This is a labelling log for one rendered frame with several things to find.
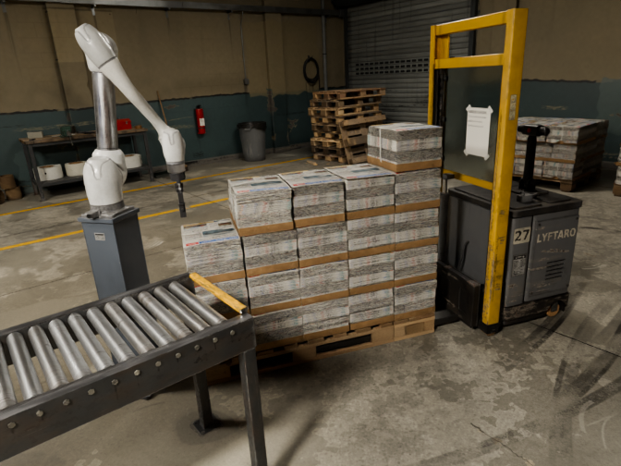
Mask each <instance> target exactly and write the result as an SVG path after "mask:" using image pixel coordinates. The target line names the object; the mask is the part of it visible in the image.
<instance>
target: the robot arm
mask: <svg viewBox="0 0 621 466"><path fill-rule="evenodd" d="M75 37H76V40H77V42H78V44H79V46H80V48H81V49H82V50H83V52H84V53H85V55H86V59H87V64H88V68H89V70H90V71H91V75H92V88H93V101H94V114H95V127H96V139H97V149H95V151H94V152H93V153H92V157H91V158H89V159H88V160H87V161H86V163H85V165H84V167H83V179H84V185H85V189H86V193H87V196H88V199H89V203H90V208H91V209H90V211H88V212H86V213H84V214H82V215H81V216H82V217H87V218H89V219H92V218H96V217H97V218H108V219H111V218H115V217H116V216H118V215H121V214H123V213H125V212H127V211H130V210H133V209H135V207H134V205H125V204H124V200H123V192H122V186H123V184H124V183H125V181H126V178H127V174H128V172H127V167H126V161H125V155H124V153H123V152H122V151H121V150H120V149H118V138H117V123H116V92H115V86H116V87H117V88H118V89H119V90H120V91H121V92H122V93H124V95H125V96H126V97H127V98H128V99H129V100H130V101H131V102H132V103H133V104H134V105H135V106H136V107H137V108H138V109H139V111H140V112H141V113H142V114H143V115H144V116H145V117H146V118H147V119H148V120H149V121H150V122H151V123H152V125H153V126H154V127H155V129H156V130H157V132H158V135H159V139H158V140H159V142H160V143H161V144H162V147H163V153H164V158H165V161H166V165H167V172H168V173H169V174H170V179H171V180H172V181H176V182H177V183H175V186H176V190H177V195H178V201H179V211H180V217H187V214H186V207H185V202H184V197H183V183H182V182H181V180H184V179H185V178H186V176H185V172H184V171H186V169H185V148H186V143H185V141H184V139H183V138H182V136H181V134H180V132H179V130H177V129H172V128H169V127H168V126H167V125H166V124H165V123H164V122H163V120H162V119H161V118H160V117H159V116H158V115H157V114H156V112H155V111H154V110H153V109H152V107H151V106H150V105H149V104H148V103H147V101H146V100H145V99H144V98H143V97H142V95H141V94H140V93H139V92H138V90H137V89H136V88H135V87H134V85H133V84H132V82H131V81H130V79H129V78H128V76H127V74H126V72H125V70H124V69H123V68H122V66H121V64H120V62H119V60H118V49H117V46H116V43H115V41H114V40H113V39H112V38H111V37H110V36H108V35H107V34H105V33H102V32H99V31H98V30H97V29H95V28H94V27H93V26H92V25H90V24H87V23H84V24H82V25H81V26H79V27H78V28H76V29H75Z"/></svg>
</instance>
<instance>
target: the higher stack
mask: <svg viewBox="0 0 621 466"><path fill-rule="evenodd" d="M368 130H369V131H368V135H367V136H368V156H371V157H374V158H378V159H381V162H382V160H384V161H386V162H389V163H392V164H395V165H400V164H407V163H416V162H423V161H431V160H439V159H441V157H443V154H442V150H443V147H442V141H441V139H442V135H443V132H442V127H439V126H434V125H425V124H424V125H422V124H420V123H413V122H406V123H393V124H383V125H374V126H369V127H368ZM369 165H371V166H376V165H373V164H369ZM376 167H378V168H381V169H383V170H386V171H388V172H391V173H393V174H395V180H394V182H395V184H394V186H395V187H394V189H395V190H394V195H395V197H394V205H395V206H397V205H402V204H409V203H415V202H427V201H433V200H439V197H440V195H441V194H440V188H441V169H440V168H437V167H433V168H425V169H418V170H410V171H404V172H394V171H391V170H389V169H386V168H383V167H380V166H376ZM438 210H439V209H438V208H437V207H432V208H425V209H419V210H413V211H407V212H401V213H397V212H395V213H393V215H394V218H393V219H395V220H394V221H393V222H394V224H393V229H394V230H393V231H394V232H395V242H394V243H395V244H398V243H404V242H409V241H414V240H420V239H430V238H436V237H438V235H439V234H438V232H439V231H438V230H439V227H438V224H439V223H438V222H439V216H437V215H438V214H439V212H438ZM436 249H437V245H436V244H433V245H427V246H421V247H416V248H411V249H405V250H400V251H393V252H394V253H395V256H394V257H395V258H394V280H398V279H403V278H408V277H413V276H422V275H427V274H431V273H436V269H437V267H436V266H437V263H436V262H438V261H437V260H438V259H437V254H438V253H437V250H436ZM436 285H437V280H436V279H431V280H426V281H421V282H417V283H412V284H407V285H403V286H398V287H393V288H392V289H393V296H394V310H393V312H394V315H396V314H400V313H407V312H412V311H416V310H420V309H425V308H429V307H433V306H434V305H435V291H436V290H435V289H436V287H437V286H436ZM434 319H435V316H434V313H426V314H423V315H418V316H414V317H410V318H406V319H402V320H397V321H392V323H393V325H394V341H398V340H402V339H406V338H410V337H417V336H421V335H425V334H429V333H433V332H434Z"/></svg>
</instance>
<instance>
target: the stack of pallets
mask: <svg viewBox="0 0 621 466"><path fill-rule="evenodd" d="M385 90H386V88H355V89H344V90H331V91H320V92H312V94H313V98H312V100H310V107H309V108H308V111H309V116H310V117H311V130H313V132H314V136H313V137H314V138H310V146H311V152H312V153H313V154H314V158H313V160H319V159H323V158H325V161H327V162H332V161H335V160H338V163H341V164H343V163H346V162H347V156H346V155H345V151H344V150H345V148H344V146H343V142H342V140H343V139H342V138H341V131H340V130H339V127H338V123H337V122H341V121H342V120H348V119H354V118H361V117H368V116H369V114H373V115H374V116H379V115H381V114H382V111H379V104H380V103H381V98H382V95H385ZM373 91H377V94H374V95H373ZM322 94H323V97H322ZM369 98H373V103H369ZM340 100H341V101H340ZM319 102H322V105H319ZM365 106H370V107H371V110H366V109H365ZM352 108H353V110H352ZM317 110H321V113H317ZM319 118H322V119H323V120H319ZM320 126H323V128H320ZM322 133H325V135H322ZM319 141H322V142H319ZM320 149H321V150H320ZM322 155H323V157H322Z"/></svg>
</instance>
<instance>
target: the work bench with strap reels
mask: <svg viewBox="0 0 621 466"><path fill-rule="evenodd" d="M116 123H117V137H118V138H119V137H127V136H132V140H133V146H134V151H135V153H134V154H125V161H126V167H127V172H128V173H132V172H139V178H141V177H143V175H142V173H141V171H143V170H149V173H150V179H151V181H150V182H153V181H156V180H154V177H153V172H152V161H151V156H150V150H149V144H148V139H147V133H146V131H148V129H146V128H142V129H135V127H131V120H130V119H129V118H122V119H120V118H119V119H116ZM142 134H143V139H144V145H145V151H146V156H147V162H148V165H145V164H143V163H142V161H141V155H140V154H139V152H138V146H137V141H136V136H135V135H142ZM59 135H61V134H57V135H48V136H44V137H43V138H34V139H36V140H33V141H29V140H31V139H28V138H22V139H18V140H19V141H20V142H21V144H22V147H23V151H24V154H25V158H26V162H27V166H28V169H29V173H30V180H31V184H32V187H33V190H34V194H33V195H38V194H40V197H41V200H40V202H44V201H47V200H45V198H44V194H43V187H47V186H53V185H58V184H64V183H69V182H76V181H82V180H84V179H83V167H84V165H85V163H86V161H78V162H70V163H66V164H65V168H66V174H63V171H62V167H61V165H60V164H59V165H47V166H37V165H36V161H35V157H34V153H33V150H32V147H40V146H48V145H56V144H64V143H71V141H70V138H71V140H72V142H80V141H95V140H97V139H96V132H95V133H92V134H84V133H77V132H76V133H72V134H71V136H72V137H70V138H69V137H65V138H60V137H59ZM61 136H62V135H61ZM27 147H28V149H29V153H30V158H29V154H28V150H27ZM30 160H31V163H30ZM31 164H32V167H33V168H32V167H31ZM32 170H33V171H32ZM33 174H34V175H33ZM34 177H35V178H34ZM37 187H38V190H39V193H38V190H37Z"/></svg>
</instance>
